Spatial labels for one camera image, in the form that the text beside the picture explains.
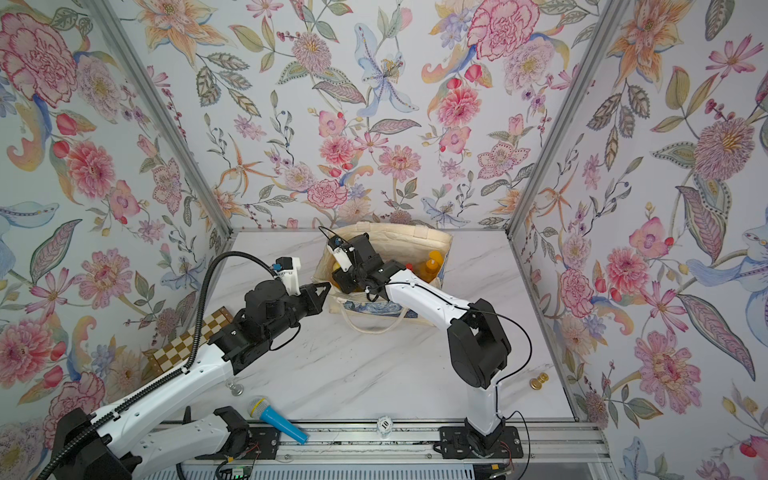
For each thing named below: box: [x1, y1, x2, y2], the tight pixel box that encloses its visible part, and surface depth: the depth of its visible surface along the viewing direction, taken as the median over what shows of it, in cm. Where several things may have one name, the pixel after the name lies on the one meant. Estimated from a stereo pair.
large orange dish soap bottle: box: [420, 250, 443, 283], surface depth 83 cm
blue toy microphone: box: [248, 396, 309, 445], surface depth 78 cm
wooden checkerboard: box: [147, 306, 233, 377], surface depth 88 cm
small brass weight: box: [529, 372, 549, 390], surface depth 84 cm
